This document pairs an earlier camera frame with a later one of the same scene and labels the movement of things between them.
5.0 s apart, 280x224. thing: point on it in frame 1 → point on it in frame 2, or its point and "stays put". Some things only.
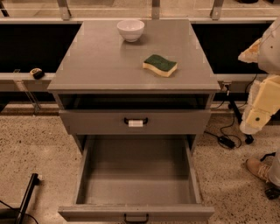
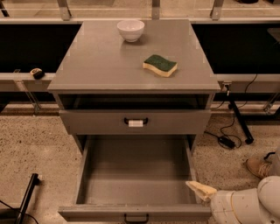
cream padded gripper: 270,55 → 222,206
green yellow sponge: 159,65 stays put
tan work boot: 261,169 stays put
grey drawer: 137,179 stays put
